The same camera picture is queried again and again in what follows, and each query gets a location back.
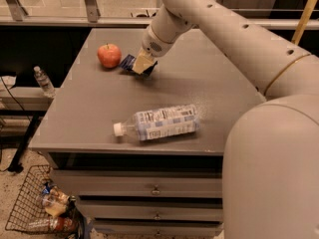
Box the dark blue rxbar wrapper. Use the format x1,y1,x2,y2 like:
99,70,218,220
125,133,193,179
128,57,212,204
119,54,159,77

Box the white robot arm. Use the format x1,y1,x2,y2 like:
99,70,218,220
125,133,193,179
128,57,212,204
134,0,319,239

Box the red apple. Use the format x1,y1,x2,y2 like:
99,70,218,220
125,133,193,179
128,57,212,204
98,44,122,69

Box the clear plastic water bottle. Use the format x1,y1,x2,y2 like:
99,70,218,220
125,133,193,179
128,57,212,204
114,105,199,141

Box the small upright water bottle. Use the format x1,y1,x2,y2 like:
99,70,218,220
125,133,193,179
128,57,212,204
34,66,55,98

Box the grey drawer cabinet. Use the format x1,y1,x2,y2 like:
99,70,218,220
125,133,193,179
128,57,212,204
30,29,261,239

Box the grey side bench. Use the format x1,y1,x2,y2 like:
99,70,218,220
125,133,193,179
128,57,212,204
0,87,53,173

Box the snack bags in basket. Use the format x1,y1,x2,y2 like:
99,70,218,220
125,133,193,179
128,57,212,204
40,183,72,217

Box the black cable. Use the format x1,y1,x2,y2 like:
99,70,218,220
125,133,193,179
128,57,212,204
0,76,33,121

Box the black wire basket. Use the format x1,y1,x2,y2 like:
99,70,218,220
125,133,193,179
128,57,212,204
5,165,83,237

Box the bottle in wire basket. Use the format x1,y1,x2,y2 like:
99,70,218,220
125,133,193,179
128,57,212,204
27,217,77,232

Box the yellow wooden ladder frame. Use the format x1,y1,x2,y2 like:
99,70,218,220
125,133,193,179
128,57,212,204
291,0,318,45

